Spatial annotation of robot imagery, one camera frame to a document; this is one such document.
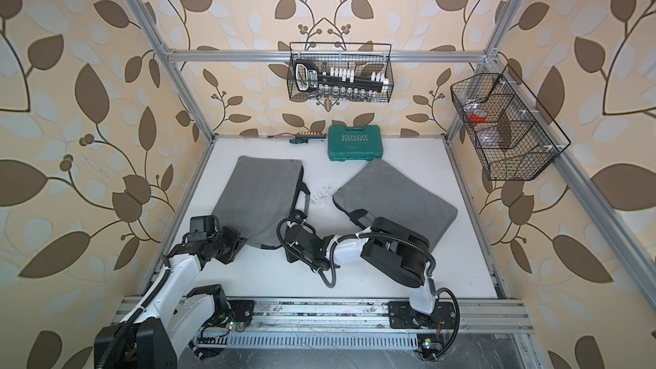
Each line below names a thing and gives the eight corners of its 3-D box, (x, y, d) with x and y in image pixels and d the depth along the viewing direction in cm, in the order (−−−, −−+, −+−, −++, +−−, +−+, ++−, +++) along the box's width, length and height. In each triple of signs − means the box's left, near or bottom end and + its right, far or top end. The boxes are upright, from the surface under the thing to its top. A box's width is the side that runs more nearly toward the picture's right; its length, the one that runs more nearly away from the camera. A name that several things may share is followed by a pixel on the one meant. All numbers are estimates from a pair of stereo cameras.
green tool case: (327, 162, 113) (327, 155, 109) (328, 132, 125) (328, 125, 122) (383, 162, 113) (384, 155, 109) (378, 132, 125) (380, 125, 122)
